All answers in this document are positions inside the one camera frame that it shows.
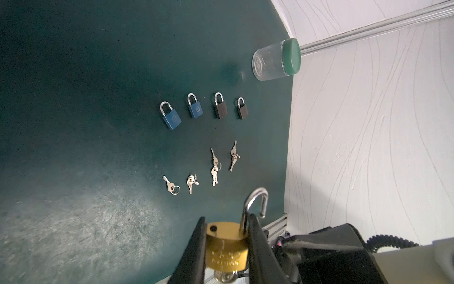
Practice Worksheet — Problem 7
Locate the blue padlock with keys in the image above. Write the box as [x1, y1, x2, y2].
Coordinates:
[187, 93, 203, 119]

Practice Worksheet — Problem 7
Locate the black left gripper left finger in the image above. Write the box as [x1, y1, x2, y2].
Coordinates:
[168, 217, 207, 284]

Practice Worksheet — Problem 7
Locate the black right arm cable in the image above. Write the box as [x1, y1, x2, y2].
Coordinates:
[365, 234, 420, 253]

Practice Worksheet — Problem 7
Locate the single key with ring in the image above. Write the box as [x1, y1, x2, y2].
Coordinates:
[163, 175, 180, 195]

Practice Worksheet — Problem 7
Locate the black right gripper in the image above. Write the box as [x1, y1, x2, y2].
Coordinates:
[281, 224, 388, 284]

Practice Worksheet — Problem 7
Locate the silver key pair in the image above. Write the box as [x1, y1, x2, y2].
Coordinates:
[229, 140, 241, 172]

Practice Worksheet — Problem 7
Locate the brass padlock with keys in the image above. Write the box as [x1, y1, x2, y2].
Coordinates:
[205, 188, 268, 284]

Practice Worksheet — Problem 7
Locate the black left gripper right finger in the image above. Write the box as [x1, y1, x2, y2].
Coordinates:
[248, 214, 290, 284]

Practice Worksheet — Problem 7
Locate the small blue padlock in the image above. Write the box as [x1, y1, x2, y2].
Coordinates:
[160, 101, 182, 130]

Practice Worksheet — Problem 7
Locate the clear jar green lid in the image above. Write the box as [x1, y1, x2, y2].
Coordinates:
[252, 38, 301, 81]

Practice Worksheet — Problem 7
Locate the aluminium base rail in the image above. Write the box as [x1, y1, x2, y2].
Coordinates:
[204, 213, 288, 284]

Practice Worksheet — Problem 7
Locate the aluminium corner frame post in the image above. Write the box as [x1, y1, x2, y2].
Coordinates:
[300, 1, 454, 57]

